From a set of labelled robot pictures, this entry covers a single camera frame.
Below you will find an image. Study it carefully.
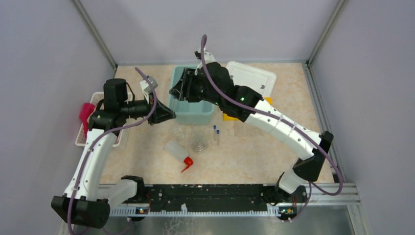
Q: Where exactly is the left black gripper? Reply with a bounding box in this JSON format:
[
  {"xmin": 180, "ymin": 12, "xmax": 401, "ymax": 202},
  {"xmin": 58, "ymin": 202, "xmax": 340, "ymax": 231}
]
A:
[{"xmin": 120, "ymin": 90, "xmax": 177, "ymax": 125}]

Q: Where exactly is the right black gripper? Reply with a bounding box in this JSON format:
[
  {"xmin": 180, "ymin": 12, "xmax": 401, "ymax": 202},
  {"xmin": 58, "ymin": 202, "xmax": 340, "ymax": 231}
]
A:
[{"xmin": 169, "ymin": 69, "xmax": 222, "ymax": 108}]

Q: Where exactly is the glass erlenmeyer flask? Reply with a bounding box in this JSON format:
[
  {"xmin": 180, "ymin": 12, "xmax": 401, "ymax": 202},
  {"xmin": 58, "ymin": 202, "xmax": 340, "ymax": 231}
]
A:
[{"xmin": 189, "ymin": 137, "xmax": 208, "ymax": 153}]

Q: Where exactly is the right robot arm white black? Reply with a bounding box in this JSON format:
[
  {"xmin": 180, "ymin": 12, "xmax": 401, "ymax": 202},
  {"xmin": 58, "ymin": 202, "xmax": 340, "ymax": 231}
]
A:
[{"xmin": 169, "ymin": 62, "xmax": 333, "ymax": 202}]

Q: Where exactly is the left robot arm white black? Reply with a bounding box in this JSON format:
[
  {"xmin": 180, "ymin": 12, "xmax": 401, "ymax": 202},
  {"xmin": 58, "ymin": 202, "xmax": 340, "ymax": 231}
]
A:
[{"xmin": 51, "ymin": 76, "xmax": 176, "ymax": 229}]

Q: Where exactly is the teal plastic tub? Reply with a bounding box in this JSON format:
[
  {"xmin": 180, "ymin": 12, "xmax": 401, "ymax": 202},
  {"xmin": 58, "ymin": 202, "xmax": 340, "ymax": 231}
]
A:
[{"xmin": 168, "ymin": 65, "xmax": 217, "ymax": 125}]

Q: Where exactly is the small glass beaker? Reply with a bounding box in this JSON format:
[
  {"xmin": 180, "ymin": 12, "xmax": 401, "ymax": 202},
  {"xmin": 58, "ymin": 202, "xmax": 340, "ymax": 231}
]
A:
[{"xmin": 173, "ymin": 126, "xmax": 187, "ymax": 141}]

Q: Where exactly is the glass funnel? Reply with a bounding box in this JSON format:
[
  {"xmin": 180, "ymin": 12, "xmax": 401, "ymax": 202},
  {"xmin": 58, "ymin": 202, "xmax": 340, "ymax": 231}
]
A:
[{"xmin": 185, "ymin": 125, "xmax": 202, "ymax": 144}]

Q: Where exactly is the yellow test tube rack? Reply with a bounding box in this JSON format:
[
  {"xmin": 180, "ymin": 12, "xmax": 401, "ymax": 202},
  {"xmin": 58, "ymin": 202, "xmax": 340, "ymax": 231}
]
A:
[{"xmin": 223, "ymin": 97, "xmax": 273, "ymax": 121}]

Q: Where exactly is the wash bottle red cap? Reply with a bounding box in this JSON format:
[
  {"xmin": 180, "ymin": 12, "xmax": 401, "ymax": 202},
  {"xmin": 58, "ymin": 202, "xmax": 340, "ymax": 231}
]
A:
[{"xmin": 164, "ymin": 140, "xmax": 194, "ymax": 173}]

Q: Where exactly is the white perforated basket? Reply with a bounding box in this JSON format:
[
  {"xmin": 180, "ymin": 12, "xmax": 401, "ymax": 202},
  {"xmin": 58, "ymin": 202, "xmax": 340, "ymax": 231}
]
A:
[{"xmin": 75, "ymin": 92, "xmax": 130, "ymax": 150}]

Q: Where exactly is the white plastic lid tray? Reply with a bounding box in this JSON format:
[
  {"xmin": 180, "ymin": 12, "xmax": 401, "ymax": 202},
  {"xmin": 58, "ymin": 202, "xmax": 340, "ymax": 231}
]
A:
[{"xmin": 226, "ymin": 61, "xmax": 277, "ymax": 97}]

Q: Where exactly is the pink cloth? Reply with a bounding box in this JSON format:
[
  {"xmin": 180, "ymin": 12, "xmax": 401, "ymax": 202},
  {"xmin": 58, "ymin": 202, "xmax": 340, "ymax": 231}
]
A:
[{"xmin": 79, "ymin": 103, "xmax": 95, "ymax": 134}]

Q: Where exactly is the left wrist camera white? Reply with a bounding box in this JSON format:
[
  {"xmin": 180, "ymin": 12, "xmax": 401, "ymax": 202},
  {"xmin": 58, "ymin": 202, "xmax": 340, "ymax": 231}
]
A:
[{"xmin": 140, "ymin": 76, "xmax": 158, "ymax": 103}]

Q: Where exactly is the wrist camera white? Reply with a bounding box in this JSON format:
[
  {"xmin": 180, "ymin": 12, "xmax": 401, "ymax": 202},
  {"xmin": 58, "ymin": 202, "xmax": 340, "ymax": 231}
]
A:
[
  {"xmin": 194, "ymin": 51, "xmax": 216, "ymax": 67},
  {"xmin": 140, "ymin": 76, "xmax": 158, "ymax": 103}
]

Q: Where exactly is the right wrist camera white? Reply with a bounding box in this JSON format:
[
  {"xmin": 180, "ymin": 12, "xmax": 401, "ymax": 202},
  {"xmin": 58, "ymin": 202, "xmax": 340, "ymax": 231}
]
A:
[{"xmin": 194, "ymin": 51, "xmax": 216, "ymax": 67}]

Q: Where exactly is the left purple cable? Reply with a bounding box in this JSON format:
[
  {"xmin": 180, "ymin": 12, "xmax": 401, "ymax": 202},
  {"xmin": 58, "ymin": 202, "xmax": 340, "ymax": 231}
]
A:
[{"xmin": 66, "ymin": 67, "xmax": 158, "ymax": 235}]

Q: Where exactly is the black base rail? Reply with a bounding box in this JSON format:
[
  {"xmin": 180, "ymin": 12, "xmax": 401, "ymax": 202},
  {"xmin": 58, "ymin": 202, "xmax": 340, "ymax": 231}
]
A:
[{"xmin": 137, "ymin": 184, "xmax": 307, "ymax": 212}]

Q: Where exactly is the white cable duct strip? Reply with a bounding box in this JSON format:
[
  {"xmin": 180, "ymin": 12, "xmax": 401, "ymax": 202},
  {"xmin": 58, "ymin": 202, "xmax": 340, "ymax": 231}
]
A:
[{"xmin": 110, "ymin": 206, "xmax": 294, "ymax": 218}]

